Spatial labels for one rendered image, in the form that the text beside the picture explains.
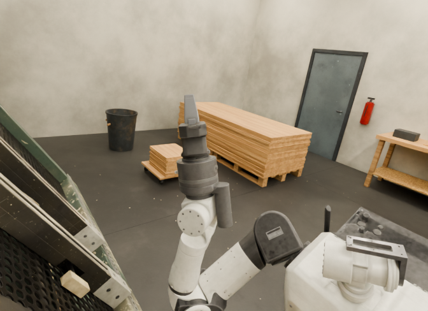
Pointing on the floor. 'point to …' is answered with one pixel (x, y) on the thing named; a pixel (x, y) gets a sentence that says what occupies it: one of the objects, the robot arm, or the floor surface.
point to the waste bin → (121, 129)
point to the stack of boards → (252, 142)
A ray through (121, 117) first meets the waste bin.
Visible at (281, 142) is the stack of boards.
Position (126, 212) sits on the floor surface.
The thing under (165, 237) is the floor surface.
